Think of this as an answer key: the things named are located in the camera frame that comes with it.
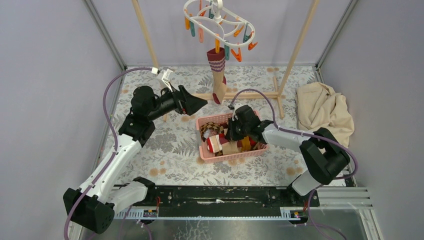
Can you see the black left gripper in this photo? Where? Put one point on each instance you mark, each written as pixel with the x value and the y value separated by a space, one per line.
pixel 188 104

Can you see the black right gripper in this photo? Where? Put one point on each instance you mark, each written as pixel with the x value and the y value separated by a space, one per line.
pixel 231 134

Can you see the mustard yellow sock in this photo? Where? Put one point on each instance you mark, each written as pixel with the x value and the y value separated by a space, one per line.
pixel 245 144

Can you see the beige maroon striped sock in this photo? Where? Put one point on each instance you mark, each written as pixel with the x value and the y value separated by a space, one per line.
pixel 230 148

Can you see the brown yellow argyle sock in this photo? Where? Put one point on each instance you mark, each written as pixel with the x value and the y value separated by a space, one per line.
pixel 210 128

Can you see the red sock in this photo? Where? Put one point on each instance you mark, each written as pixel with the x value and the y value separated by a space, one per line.
pixel 215 143

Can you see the pink basket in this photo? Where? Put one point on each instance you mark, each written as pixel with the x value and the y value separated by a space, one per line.
pixel 209 157

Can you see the white round clip hanger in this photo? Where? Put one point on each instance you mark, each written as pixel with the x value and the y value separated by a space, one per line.
pixel 210 19

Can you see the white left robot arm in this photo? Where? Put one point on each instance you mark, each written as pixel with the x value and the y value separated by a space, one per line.
pixel 94 203

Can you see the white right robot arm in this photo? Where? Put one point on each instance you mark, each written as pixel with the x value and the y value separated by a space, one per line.
pixel 323 155

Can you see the floral table mat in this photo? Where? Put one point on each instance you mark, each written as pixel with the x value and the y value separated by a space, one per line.
pixel 171 156

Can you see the beige cloth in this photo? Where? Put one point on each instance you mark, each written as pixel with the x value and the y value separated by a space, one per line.
pixel 319 106

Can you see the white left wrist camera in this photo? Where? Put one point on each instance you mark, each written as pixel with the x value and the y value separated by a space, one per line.
pixel 163 77

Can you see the wooden rack frame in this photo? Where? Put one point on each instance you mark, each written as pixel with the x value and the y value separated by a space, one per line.
pixel 277 94

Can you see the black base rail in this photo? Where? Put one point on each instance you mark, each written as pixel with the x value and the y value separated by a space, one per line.
pixel 225 201

